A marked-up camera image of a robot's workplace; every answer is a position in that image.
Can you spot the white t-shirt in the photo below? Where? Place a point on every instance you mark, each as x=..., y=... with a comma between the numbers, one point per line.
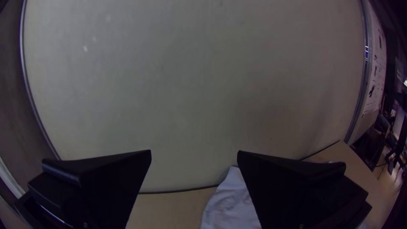
x=230, y=203

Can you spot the white wall poster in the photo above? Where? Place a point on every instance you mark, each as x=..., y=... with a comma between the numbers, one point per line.
x=376, y=79

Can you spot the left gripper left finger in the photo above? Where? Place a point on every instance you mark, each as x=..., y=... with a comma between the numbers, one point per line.
x=95, y=191

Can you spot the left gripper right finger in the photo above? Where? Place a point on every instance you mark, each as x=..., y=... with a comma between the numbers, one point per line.
x=295, y=197

